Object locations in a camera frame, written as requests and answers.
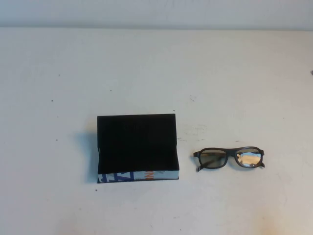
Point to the black glasses case printed front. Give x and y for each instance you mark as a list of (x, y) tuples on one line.
[(134, 142)]

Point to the black framed glasses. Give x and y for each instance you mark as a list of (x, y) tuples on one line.
[(212, 160)]

